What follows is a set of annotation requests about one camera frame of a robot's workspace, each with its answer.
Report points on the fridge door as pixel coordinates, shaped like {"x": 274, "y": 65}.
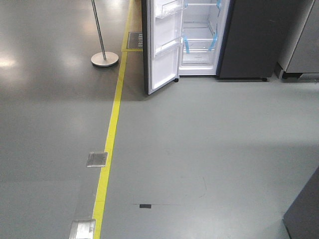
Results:
{"x": 162, "y": 41}

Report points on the dark grey fridge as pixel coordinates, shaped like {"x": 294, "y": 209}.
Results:
{"x": 251, "y": 34}

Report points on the grey cabinet beside fridge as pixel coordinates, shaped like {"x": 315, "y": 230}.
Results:
{"x": 299, "y": 56}

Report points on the metal floor socket plate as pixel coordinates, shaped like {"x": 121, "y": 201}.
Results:
{"x": 82, "y": 229}
{"x": 96, "y": 159}

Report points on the clear middle door bin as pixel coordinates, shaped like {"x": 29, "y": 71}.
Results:
{"x": 164, "y": 48}

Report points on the clear door bin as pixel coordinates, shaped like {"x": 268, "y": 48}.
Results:
{"x": 164, "y": 48}
{"x": 164, "y": 8}

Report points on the metal floor stand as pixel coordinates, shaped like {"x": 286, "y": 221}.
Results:
{"x": 103, "y": 58}

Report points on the blue tape strip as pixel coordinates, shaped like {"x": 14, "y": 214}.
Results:
{"x": 186, "y": 44}
{"x": 218, "y": 4}
{"x": 215, "y": 38}

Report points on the clear upper door bin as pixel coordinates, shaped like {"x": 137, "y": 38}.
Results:
{"x": 164, "y": 8}

